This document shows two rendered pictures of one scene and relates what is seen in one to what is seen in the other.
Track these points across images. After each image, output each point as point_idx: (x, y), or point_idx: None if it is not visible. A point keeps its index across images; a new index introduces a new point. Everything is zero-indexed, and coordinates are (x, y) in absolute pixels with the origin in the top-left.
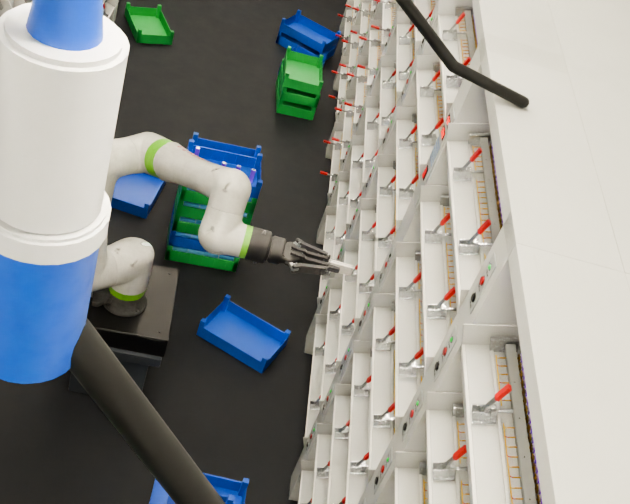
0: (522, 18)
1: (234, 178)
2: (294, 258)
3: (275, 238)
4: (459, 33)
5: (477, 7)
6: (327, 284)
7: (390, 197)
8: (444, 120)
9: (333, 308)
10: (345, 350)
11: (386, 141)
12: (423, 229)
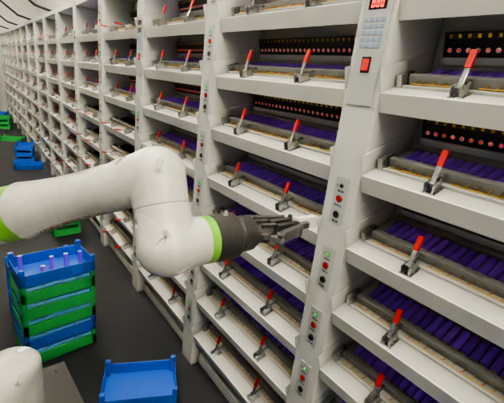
0: None
1: (162, 151)
2: (270, 229)
3: (238, 217)
4: (259, 6)
5: None
6: (189, 300)
7: (240, 185)
8: (348, 14)
9: (212, 311)
10: (281, 325)
11: (205, 153)
12: (431, 97)
